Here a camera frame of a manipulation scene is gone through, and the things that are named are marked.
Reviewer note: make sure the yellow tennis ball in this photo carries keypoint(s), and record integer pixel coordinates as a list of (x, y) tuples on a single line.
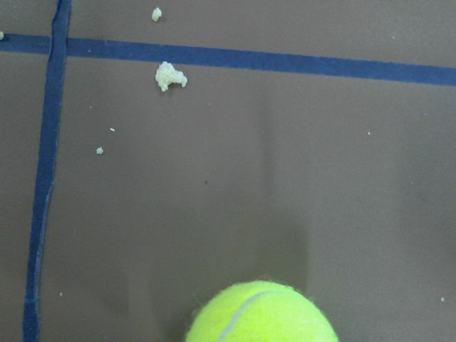
[(260, 311)]

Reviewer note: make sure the large yellow crumb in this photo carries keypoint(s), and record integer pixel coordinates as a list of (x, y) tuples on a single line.
[(166, 75)]

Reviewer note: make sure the small yellow crumb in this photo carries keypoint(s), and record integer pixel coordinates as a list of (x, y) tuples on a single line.
[(156, 14)]

